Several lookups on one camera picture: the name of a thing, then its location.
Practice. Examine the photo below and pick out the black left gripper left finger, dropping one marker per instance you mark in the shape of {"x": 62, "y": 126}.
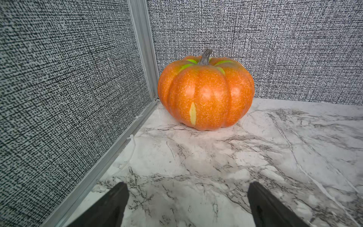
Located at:
{"x": 107, "y": 211}

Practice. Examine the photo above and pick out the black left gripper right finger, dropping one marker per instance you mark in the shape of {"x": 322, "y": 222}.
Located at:
{"x": 268, "y": 211}

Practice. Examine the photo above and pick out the orange decorative pumpkin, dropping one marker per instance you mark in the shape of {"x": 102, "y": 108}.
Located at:
{"x": 206, "y": 93}

